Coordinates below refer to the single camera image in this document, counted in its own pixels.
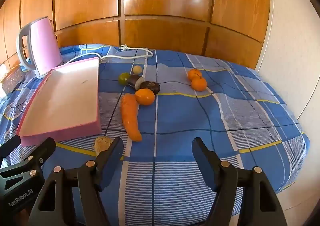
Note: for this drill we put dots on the pink shallow box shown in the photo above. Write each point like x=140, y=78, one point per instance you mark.
x=65, y=96

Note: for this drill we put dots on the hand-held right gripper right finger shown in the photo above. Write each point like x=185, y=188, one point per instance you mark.
x=205, y=164

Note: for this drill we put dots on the small tangerine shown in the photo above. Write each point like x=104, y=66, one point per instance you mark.
x=199, y=84
x=194, y=73

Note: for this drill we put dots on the blue checked bedsheet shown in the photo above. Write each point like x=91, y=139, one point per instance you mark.
x=187, y=121

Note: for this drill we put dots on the black radish piece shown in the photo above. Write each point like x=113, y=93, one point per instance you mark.
x=133, y=80
x=102, y=144

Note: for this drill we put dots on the small yellow round fruit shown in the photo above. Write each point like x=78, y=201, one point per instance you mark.
x=137, y=69

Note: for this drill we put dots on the large orange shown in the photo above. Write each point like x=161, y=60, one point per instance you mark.
x=145, y=97

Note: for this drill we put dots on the orange carrot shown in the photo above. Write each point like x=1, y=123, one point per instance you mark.
x=130, y=116

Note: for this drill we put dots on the pink electric kettle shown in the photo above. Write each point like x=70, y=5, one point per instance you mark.
x=45, y=45

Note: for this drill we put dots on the dark beetroot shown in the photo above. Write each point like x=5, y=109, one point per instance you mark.
x=151, y=86

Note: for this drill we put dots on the green lime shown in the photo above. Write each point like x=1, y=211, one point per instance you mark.
x=123, y=78

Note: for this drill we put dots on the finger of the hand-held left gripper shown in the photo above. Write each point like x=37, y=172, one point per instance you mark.
x=43, y=149
x=8, y=147

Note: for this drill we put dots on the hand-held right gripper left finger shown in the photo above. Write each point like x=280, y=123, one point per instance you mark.
x=111, y=166

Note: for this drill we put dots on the wooden wardrobe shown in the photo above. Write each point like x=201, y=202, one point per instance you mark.
x=162, y=3

